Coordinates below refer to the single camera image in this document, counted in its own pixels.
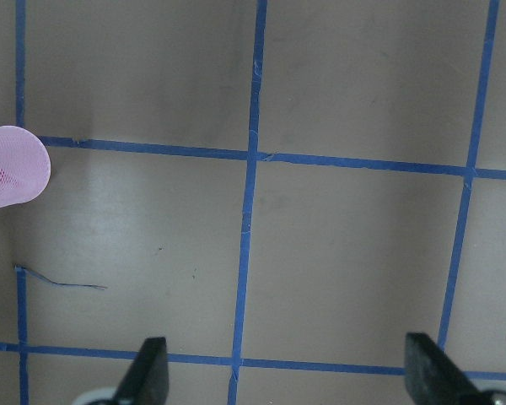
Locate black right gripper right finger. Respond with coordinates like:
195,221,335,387
406,332,485,405

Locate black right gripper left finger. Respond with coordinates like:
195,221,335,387
113,337,170,405

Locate pink mesh cup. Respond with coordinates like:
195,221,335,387
0,126,51,208

